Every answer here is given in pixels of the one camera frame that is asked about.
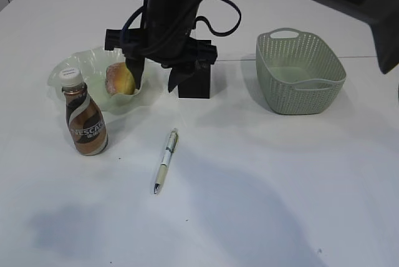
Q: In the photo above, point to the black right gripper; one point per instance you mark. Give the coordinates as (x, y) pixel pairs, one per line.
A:
(183, 53)

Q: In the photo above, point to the sugared bread roll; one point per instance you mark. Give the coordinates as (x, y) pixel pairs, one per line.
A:
(119, 80)

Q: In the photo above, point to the green plastic woven basket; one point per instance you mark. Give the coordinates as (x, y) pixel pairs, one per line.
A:
(298, 75)

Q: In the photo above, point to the black mesh pen holder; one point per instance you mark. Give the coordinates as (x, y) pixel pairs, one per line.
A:
(198, 71)

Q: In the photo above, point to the Nescafe coffee bottle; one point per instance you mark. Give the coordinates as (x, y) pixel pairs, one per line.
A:
(83, 117)

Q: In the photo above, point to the green wavy glass plate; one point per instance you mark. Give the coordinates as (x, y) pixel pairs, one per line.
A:
(93, 65)

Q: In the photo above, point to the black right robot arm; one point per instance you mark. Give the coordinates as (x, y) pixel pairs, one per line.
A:
(164, 35)

